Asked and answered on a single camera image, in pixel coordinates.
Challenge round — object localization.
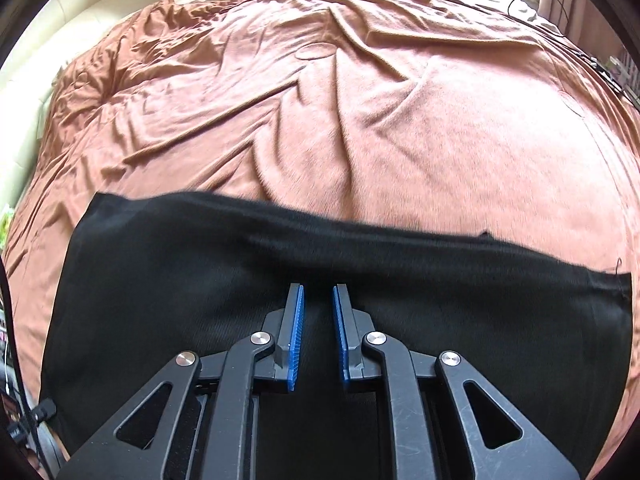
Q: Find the black cable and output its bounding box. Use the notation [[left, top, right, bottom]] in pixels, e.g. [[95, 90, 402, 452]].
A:
[[506, 0, 591, 61]]

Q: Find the brown blanket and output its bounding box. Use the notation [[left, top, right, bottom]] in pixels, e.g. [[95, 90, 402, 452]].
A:
[[2, 0, 640, 411]]

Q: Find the black sleeveless top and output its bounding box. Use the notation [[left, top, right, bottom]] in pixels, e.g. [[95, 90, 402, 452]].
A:
[[40, 191, 633, 480]]

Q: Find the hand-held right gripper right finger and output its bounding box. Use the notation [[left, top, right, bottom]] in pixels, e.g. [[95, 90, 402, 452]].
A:
[[332, 283, 583, 480]]

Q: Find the cream padded headboard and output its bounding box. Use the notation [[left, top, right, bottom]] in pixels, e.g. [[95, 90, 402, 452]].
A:
[[0, 0, 206, 211]]

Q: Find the pink curtain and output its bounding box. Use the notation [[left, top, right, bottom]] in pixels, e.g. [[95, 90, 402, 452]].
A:
[[537, 0, 616, 56]]

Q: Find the black flat device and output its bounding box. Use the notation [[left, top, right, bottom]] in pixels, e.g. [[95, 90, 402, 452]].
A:
[[585, 52, 640, 96]]

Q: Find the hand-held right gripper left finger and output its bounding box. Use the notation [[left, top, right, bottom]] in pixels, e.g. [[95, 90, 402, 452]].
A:
[[60, 282, 306, 480]]

